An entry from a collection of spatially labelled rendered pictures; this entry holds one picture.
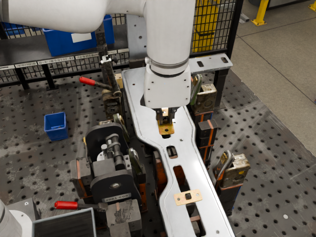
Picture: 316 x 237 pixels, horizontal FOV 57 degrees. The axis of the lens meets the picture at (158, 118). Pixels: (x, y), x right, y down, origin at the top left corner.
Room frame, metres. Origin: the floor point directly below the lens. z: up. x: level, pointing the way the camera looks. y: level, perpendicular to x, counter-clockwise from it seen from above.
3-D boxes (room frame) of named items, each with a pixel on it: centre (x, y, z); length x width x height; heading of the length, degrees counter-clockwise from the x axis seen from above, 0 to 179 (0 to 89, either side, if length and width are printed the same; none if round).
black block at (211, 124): (0.72, -0.19, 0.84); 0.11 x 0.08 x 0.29; 104
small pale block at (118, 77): (0.91, 0.16, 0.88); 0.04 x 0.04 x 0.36; 14
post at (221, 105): (1.11, -0.31, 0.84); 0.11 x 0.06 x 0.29; 104
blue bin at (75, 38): (1.23, 0.37, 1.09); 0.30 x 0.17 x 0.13; 112
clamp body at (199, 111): (0.86, -0.19, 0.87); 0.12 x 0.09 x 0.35; 104
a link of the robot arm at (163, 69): (0.48, -0.02, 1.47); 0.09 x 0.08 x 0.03; 96
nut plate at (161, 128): (0.48, -0.02, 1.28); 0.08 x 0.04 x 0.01; 6
